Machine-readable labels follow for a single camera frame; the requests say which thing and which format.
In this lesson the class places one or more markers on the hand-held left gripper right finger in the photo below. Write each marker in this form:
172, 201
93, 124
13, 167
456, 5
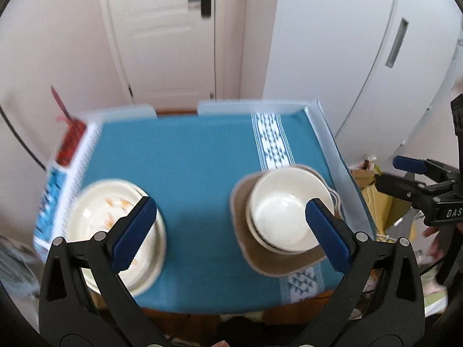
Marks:
327, 235

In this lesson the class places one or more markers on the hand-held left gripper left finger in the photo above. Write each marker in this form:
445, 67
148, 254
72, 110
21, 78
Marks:
134, 233

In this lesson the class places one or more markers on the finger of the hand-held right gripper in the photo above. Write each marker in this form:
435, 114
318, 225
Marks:
394, 184
408, 163

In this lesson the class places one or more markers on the white plate with orange pattern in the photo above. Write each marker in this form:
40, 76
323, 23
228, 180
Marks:
144, 278
96, 209

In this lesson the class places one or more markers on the white ceramic bowl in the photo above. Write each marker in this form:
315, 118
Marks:
278, 206
253, 230

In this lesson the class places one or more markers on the beige square plate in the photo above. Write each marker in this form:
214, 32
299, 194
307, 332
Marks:
267, 264

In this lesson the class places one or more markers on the person's right hand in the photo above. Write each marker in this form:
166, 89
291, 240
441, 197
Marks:
436, 242

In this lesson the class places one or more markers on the yellow cardboard box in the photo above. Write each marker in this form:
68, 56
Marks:
372, 208

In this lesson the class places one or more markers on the red and blue printed box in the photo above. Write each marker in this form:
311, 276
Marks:
61, 173

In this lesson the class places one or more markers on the teal table cloth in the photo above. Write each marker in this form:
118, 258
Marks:
202, 159

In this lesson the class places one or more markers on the grey cloth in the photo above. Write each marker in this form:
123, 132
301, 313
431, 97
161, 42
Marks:
14, 260

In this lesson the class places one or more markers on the black door hinge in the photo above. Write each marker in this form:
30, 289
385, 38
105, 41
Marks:
130, 90

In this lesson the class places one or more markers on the white cabinet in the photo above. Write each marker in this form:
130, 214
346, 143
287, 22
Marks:
325, 43

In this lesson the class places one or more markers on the white door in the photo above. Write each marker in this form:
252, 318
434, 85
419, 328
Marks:
162, 43

